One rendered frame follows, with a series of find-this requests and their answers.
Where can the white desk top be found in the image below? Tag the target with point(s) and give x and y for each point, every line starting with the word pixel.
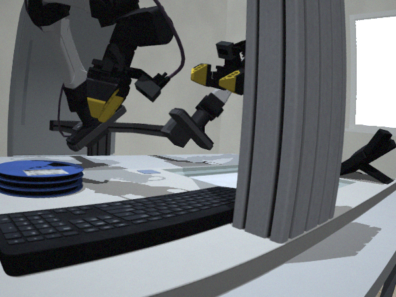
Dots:
pixel 206 264

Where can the blue component reel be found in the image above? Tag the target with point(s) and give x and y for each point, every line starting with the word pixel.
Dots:
pixel 53 186
pixel 48 171

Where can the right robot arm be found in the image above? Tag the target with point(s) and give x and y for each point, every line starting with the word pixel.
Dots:
pixel 138 27

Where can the black desk telephone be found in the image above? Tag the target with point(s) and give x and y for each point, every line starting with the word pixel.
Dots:
pixel 379 145

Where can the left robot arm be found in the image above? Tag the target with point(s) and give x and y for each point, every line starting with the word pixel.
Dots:
pixel 211 105

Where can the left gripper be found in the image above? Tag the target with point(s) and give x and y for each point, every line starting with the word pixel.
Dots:
pixel 232 80

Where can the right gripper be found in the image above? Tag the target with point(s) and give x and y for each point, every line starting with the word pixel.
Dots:
pixel 107 82

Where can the black computer keyboard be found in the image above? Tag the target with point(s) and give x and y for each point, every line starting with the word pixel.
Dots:
pixel 41 240

